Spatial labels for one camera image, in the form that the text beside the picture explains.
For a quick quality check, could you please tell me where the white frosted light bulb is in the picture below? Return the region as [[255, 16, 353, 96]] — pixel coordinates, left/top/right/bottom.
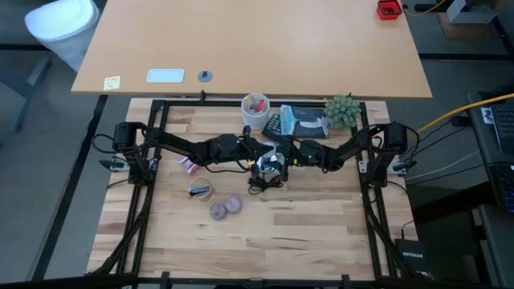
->
[[261, 153, 280, 173]]

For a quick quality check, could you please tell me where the pink rectangular case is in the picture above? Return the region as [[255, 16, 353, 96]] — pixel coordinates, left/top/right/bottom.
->
[[177, 156, 202, 174]]

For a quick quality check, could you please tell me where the potted green succulent plant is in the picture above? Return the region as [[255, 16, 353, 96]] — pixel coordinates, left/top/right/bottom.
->
[[324, 94, 362, 129]]

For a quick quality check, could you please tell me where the white rectangular desk plate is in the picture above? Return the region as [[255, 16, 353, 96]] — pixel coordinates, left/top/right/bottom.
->
[[146, 68, 186, 83]]

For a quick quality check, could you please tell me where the black backlit keyboard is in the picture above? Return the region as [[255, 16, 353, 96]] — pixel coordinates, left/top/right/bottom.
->
[[492, 163, 514, 214]]

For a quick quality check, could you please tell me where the white textured pen cup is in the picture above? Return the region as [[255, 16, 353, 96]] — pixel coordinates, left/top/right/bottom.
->
[[240, 92, 271, 128]]

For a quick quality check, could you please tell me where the black Netgear network switch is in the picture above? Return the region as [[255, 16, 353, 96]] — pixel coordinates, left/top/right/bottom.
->
[[394, 238, 427, 274]]

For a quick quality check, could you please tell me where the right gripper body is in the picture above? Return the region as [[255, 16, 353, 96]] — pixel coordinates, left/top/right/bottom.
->
[[280, 139, 322, 181]]

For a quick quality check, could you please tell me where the grey cardboard box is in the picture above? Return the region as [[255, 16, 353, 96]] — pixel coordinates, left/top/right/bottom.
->
[[446, 0, 499, 25]]

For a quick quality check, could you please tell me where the black aluminium table frame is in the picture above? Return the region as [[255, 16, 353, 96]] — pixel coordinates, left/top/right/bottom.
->
[[86, 90, 418, 289]]

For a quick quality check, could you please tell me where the thick yellow cable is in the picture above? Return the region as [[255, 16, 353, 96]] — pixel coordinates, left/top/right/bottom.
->
[[417, 92, 514, 133]]

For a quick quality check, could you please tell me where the red plastic box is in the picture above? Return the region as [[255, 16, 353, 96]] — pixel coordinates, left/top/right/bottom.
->
[[376, 0, 403, 21]]

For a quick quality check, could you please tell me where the grey metal table leg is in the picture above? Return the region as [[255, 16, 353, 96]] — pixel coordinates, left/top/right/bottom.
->
[[0, 55, 53, 133]]

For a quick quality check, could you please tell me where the black laptop keyboard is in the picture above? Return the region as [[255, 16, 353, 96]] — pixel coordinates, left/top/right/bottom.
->
[[487, 102, 514, 157]]

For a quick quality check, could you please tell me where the beige wooden desk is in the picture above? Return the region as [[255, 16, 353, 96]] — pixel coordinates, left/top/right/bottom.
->
[[71, 0, 434, 100]]

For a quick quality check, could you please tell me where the pink patterned candle tin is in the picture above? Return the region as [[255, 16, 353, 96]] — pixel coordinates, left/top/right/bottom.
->
[[223, 195, 243, 214]]

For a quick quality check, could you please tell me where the Yellowstone paperback book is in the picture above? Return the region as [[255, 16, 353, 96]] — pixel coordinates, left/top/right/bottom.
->
[[279, 104, 331, 140]]

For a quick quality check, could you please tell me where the black desk calculator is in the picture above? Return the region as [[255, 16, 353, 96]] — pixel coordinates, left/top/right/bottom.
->
[[261, 112, 292, 145]]

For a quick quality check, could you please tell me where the dark purple patterned candle tin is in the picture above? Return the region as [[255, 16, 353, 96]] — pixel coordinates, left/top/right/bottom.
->
[[209, 202, 229, 221]]

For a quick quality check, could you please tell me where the yellow sticky note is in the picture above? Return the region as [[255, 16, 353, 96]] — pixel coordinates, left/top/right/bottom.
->
[[103, 75, 121, 92]]

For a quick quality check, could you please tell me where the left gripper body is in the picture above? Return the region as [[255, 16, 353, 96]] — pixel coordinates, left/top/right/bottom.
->
[[237, 126, 262, 180]]

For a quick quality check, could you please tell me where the white cable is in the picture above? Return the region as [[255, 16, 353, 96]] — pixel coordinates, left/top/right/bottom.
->
[[405, 150, 483, 182]]

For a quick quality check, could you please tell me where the black lamp power cable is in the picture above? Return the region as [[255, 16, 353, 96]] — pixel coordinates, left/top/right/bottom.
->
[[247, 174, 284, 197]]

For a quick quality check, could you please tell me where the white trash bin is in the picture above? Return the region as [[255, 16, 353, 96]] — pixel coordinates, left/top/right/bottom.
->
[[24, 0, 100, 72]]

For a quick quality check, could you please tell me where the brown cardboard sheet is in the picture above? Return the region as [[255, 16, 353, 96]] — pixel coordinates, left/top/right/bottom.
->
[[437, 11, 505, 40]]

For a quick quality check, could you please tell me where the thin yellow cable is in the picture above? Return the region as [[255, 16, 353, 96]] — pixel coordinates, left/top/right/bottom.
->
[[402, 0, 447, 18]]

